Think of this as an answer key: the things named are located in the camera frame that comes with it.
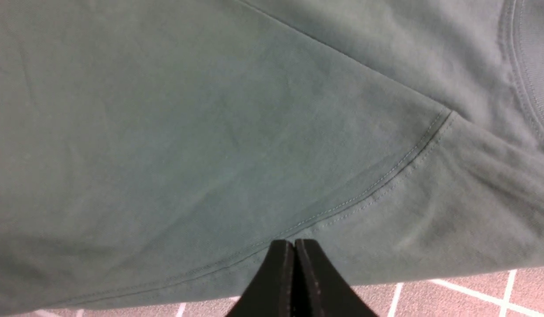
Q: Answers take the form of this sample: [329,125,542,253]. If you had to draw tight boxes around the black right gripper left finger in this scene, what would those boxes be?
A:
[227,240,295,317]

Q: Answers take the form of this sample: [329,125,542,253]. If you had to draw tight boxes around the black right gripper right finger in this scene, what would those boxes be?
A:
[294,239,377,317]

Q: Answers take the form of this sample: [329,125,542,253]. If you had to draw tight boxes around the green long-sleeve top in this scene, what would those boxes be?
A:
[0,0,544,315]

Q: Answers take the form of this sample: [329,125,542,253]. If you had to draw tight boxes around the grey checked tablecloth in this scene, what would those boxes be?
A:
[28,267,544,317]

